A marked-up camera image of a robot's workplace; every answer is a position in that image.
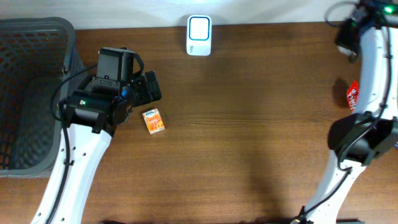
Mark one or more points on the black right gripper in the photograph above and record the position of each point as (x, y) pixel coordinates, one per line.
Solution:
(340, 40)

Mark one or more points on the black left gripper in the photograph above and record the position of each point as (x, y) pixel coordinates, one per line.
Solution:
(145, 96)

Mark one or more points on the orange Kleenex tissue pack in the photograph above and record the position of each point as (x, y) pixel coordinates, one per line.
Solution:
(153, 121)

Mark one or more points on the red Hacks candy bag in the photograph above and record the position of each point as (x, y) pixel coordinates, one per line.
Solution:
(352, 95)

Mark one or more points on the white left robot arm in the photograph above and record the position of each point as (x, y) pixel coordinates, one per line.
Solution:
(89, 117)

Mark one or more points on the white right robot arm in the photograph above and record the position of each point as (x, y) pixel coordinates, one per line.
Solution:
(368, 33)

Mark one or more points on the white black barcode scanner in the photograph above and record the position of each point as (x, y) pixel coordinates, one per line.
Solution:
(199, 35)

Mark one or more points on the grey plastic basket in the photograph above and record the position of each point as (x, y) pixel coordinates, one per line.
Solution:
(37, 54)

